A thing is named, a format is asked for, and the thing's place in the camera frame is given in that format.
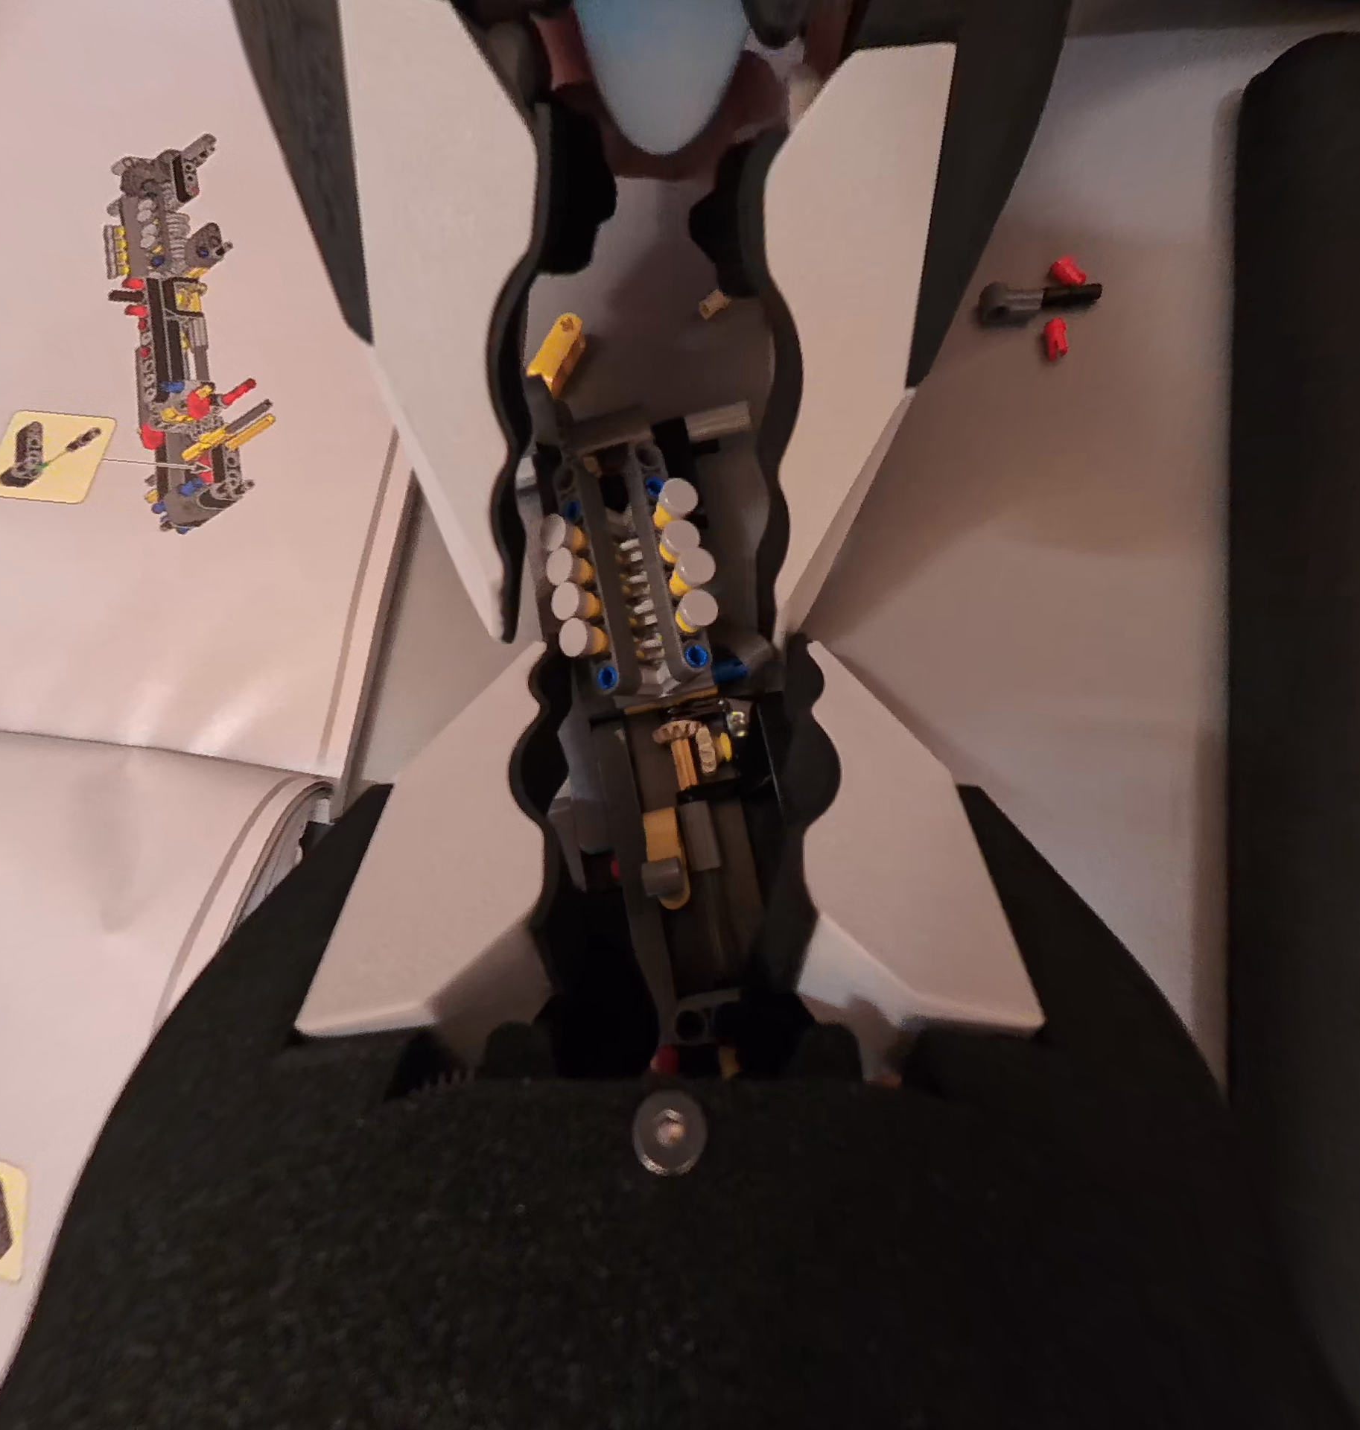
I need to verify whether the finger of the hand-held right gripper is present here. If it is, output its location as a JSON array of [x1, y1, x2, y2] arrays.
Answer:
[[339, 0, 619, 647], [689, 43, 962, 639]]

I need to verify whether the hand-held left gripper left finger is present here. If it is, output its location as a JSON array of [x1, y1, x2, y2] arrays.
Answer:
[[298, 651, 561, 1032]]

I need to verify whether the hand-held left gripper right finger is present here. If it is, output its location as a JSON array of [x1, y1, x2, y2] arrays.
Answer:
[[788, 637, 1047, 1026]]

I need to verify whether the lego car chassis assembly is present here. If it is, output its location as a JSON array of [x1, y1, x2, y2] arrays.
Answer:
[[519, 386, 803, 1081]]

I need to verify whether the white lego instruction booklet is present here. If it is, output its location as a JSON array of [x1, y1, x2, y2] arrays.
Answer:
[[0, 0, 418, 1288]]

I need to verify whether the grey lego connector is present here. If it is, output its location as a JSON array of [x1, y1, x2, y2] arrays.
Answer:
[[975, 279, 1105, 328]]

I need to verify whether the yellow lego connector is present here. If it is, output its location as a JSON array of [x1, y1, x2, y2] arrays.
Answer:
[[523, 314, 589, 396]]

